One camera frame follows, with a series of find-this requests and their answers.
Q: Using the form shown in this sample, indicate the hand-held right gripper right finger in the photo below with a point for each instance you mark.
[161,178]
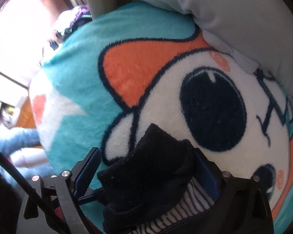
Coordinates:
[211,182]

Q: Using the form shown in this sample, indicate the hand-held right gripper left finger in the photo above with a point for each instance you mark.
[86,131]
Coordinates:
[86,173]

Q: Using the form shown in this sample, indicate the blue denim cloth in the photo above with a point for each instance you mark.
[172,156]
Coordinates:
[14,137]

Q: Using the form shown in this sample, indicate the teal printed blanket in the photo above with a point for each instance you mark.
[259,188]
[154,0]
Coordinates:
[75,78]

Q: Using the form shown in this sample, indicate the white shelf unit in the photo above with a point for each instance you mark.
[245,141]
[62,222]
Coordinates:
[5,95]

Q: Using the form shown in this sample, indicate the purple and white clothes pile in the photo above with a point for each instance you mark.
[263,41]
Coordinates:
[79,12]

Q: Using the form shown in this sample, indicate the grey plush pillow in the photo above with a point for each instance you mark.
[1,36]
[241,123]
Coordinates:
[234,17]

